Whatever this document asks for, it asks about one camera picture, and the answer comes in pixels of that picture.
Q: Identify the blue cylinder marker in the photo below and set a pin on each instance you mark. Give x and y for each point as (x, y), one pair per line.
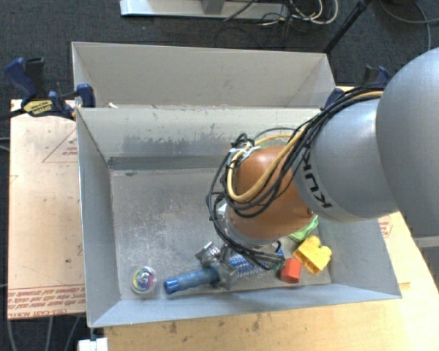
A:
(190, 280)

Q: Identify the clear round multicoloured disc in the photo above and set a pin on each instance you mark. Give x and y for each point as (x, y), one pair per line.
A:
(143, 280)

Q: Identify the grey metal bin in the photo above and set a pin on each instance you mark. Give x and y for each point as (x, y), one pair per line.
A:
(161, 210)

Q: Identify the light green crumpled thing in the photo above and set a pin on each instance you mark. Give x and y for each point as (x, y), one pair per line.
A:
(304, 232)

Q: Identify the red block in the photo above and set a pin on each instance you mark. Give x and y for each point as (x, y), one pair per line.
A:
(290, 271)

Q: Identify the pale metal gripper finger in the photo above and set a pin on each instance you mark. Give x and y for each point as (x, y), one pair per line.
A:
(206, 253)
(227, 278)

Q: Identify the yellow toy brick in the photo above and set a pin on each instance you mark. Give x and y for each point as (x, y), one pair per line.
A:
(312, 256)

